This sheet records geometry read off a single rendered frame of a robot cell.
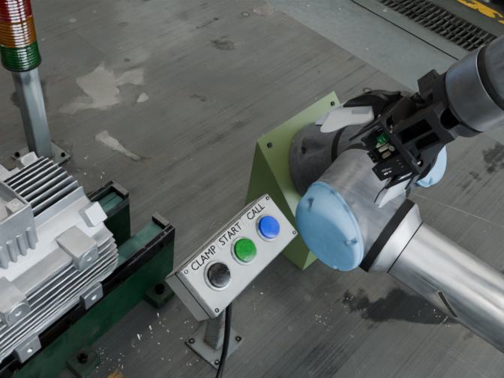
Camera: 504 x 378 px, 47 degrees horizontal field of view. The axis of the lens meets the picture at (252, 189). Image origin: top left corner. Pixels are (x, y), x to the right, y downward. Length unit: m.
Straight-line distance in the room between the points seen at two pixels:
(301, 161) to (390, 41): 2.32
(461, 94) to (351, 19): 2.77
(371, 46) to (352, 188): 2.40
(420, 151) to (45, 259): 0.44
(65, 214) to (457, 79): 0.47
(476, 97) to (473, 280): 0.29
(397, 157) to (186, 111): 0.75
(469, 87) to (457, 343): 0.59
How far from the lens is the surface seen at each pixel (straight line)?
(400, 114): 0.64
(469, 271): 0.80
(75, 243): 0.72
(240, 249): 0.72
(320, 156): 0.95
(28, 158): 0.80
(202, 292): 0.69
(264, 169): 0.97
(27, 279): 0.72
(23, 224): 0.69
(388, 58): 3.10
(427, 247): 0.79
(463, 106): 0.59
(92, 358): 0.93
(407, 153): 0.62
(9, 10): 0.98
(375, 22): 3.37
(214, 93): 1.36
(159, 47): 1.49
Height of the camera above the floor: 1.65
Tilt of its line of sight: 47 degrees down
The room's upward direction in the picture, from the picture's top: 11 degrees clockwise
